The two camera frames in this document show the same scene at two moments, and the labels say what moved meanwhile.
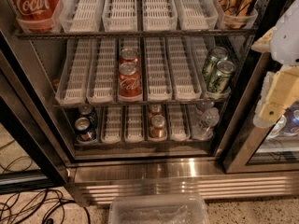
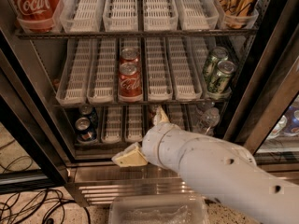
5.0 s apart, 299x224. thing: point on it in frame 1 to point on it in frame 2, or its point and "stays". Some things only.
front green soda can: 220,82 stays
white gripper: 287,42 to 151,145
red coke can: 130,87 stays
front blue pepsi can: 85,133 stays
